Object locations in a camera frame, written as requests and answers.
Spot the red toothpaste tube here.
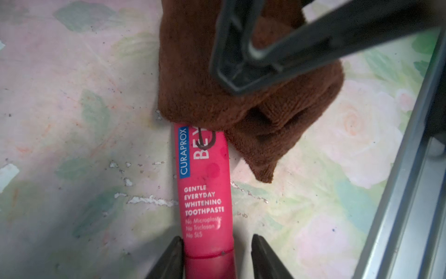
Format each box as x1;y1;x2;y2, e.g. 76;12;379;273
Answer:
174;124;237;279

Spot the brown cloth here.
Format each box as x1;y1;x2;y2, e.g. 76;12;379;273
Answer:
158;1;344;183

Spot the aluminium front rail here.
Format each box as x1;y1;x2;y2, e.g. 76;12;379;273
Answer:
354;31;446;279

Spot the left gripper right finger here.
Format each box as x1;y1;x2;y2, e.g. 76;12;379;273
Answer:
251;234;293;279

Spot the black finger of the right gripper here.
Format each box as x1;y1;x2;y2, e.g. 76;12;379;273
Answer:
209;1;446;96

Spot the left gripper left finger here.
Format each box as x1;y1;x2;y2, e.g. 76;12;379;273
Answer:
145;236;184;279

